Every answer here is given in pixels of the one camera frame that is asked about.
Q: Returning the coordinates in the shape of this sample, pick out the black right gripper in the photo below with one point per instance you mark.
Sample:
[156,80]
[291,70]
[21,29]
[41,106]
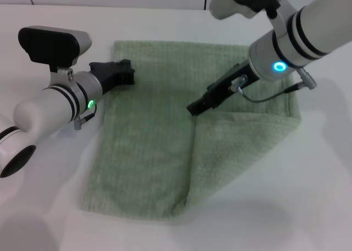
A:
[222,90]

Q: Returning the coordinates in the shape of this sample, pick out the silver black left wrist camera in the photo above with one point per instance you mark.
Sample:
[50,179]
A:
[49,45]

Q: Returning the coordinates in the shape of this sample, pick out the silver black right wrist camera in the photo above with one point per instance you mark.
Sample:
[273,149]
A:
[233,1]

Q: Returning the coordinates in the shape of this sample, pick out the green terry towel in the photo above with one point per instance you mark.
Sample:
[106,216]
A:
[148,152]

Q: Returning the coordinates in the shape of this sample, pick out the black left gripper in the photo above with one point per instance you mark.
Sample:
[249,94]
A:
[110,73]

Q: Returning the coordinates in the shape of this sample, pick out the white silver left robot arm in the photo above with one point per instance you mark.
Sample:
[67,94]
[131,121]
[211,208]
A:
[46,111]

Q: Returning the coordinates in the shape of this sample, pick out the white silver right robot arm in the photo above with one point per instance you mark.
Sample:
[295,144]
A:
[308,34]

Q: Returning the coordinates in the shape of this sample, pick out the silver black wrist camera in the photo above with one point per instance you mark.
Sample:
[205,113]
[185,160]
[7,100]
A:
[233,1]
[49,45]

